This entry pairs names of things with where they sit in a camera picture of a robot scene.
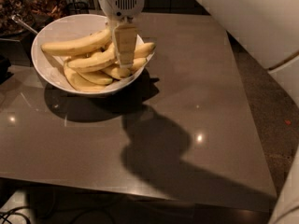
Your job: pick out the metal serving spoon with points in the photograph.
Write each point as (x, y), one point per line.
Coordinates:
(23, 24)

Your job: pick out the short center yellow banana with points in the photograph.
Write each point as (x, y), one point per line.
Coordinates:
(116, 72)

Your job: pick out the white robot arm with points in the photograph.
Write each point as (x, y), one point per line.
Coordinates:
(269, 31)

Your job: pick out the small red floor scrap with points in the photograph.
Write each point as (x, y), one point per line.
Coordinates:
(288, 122)

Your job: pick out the black wire basket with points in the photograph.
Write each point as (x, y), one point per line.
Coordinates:
(77, 8)

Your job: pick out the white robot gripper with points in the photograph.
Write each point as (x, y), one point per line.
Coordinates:
(121, 2)

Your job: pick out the top long yellow banana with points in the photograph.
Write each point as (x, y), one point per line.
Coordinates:
(78, 46)

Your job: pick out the glass jar of snacks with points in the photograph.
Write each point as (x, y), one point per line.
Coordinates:
(27, 10)

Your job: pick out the white ceramic bowl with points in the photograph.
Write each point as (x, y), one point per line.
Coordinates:
(51, 68)

